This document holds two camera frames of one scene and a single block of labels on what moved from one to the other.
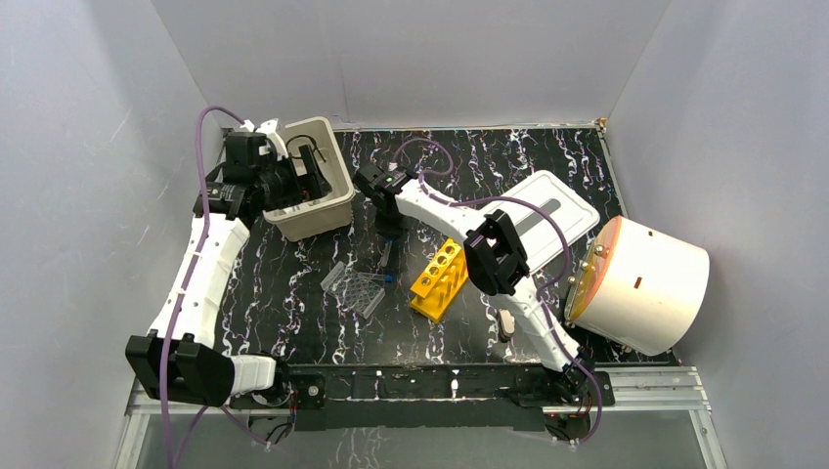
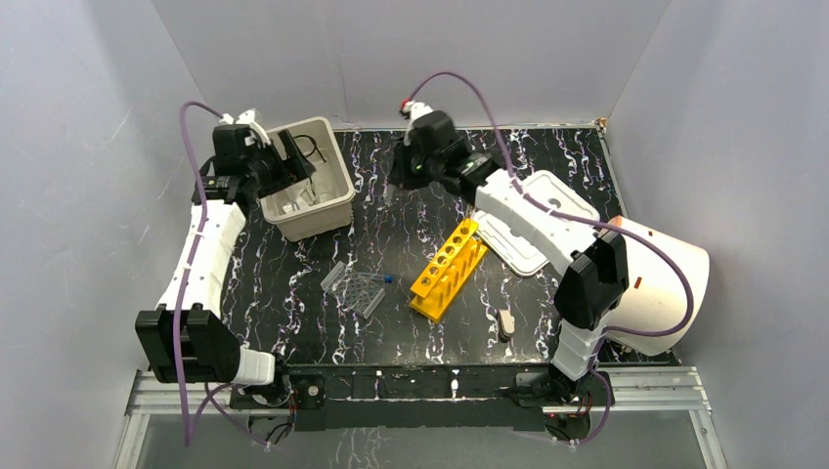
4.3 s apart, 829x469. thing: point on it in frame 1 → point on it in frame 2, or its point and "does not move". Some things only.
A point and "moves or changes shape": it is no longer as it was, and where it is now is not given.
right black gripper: (385, 230) → (397, 171)
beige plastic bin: (327, 212) does not move
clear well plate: (358, 290) does not move
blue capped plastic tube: (386, 252) moves or changes shape
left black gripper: (308, 171) → (287, 164)
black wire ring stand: (300, 157) does not move
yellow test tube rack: (440, 282) does not move
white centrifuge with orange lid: (638, 287) does not move
